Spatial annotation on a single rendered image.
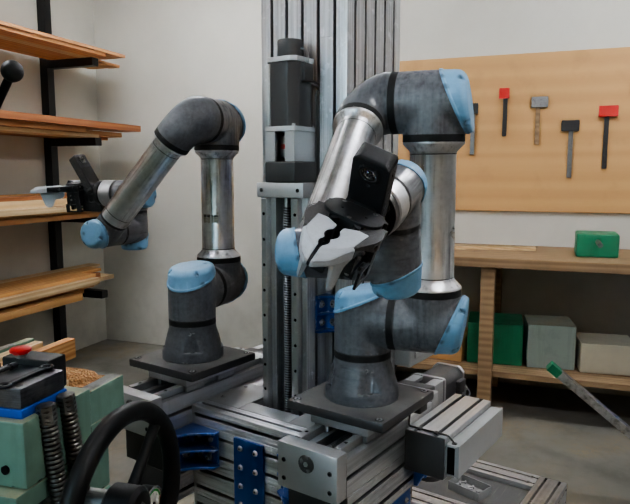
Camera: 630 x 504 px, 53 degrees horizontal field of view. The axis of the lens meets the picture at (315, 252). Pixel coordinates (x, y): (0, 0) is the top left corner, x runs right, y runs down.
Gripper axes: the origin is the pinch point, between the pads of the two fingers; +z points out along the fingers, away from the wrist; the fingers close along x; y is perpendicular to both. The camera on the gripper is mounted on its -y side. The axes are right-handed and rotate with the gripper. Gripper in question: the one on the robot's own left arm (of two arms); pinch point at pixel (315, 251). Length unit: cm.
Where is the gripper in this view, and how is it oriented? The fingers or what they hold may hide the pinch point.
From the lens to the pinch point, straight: 63.0
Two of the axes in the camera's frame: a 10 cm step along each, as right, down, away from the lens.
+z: -3.9, 3.5, -8.5
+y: -2.7, 8.4, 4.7
